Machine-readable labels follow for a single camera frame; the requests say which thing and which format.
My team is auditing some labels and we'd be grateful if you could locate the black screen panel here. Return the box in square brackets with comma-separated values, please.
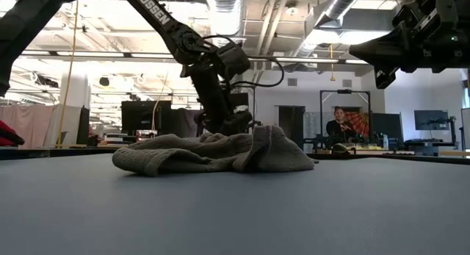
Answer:
[371, 112, 404, 143]

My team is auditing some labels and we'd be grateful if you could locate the person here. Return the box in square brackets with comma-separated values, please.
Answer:
[325, 106, 356, 146]

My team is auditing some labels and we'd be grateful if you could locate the red patterned fabric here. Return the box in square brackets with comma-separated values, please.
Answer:
[344, 112, 370, 138]

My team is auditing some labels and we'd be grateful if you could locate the black wall monitor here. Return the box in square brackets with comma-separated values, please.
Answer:
[413, 109, 449, 131]

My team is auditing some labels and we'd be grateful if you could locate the black gantry frame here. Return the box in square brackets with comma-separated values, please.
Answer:
[319, 88, 372, 149]

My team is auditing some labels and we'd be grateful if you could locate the grey-brown terry towel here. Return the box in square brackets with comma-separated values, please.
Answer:
[112, 124, 317, 178]

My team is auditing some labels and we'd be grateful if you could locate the silver ventilation duct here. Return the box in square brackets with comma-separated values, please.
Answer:
[293, 0, 368, 58]
[204, 0, 246, 49]

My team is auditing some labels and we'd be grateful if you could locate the ceiling beam with lights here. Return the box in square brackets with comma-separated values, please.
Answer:
[20, 49, 372, 67]

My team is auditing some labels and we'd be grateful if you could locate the yellow power cable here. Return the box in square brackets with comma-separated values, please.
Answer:
[57, 0, 80, 148]

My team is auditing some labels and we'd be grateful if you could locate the large black monitor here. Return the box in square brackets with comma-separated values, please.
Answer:
[120, 100, 173, 137]

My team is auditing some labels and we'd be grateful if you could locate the black upright panel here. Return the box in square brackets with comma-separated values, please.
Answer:
[76, 106, 91, 146]

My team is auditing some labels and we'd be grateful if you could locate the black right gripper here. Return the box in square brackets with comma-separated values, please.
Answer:
[348, 0, 470, 90]

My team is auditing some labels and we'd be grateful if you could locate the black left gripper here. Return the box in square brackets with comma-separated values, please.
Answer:
[179, 60, 255, 137]

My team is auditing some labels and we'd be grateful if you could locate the pink curtain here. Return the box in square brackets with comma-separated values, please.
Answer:
[0, 104, 56, 149]

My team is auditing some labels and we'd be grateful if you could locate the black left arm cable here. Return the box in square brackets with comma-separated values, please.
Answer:
[201, 34, 286, 89]

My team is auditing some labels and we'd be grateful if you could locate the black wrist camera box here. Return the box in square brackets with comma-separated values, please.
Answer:
[215, 40, 252, 76]

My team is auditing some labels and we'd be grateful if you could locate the red cloth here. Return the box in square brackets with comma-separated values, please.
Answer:
[0, 119, 26, 147]

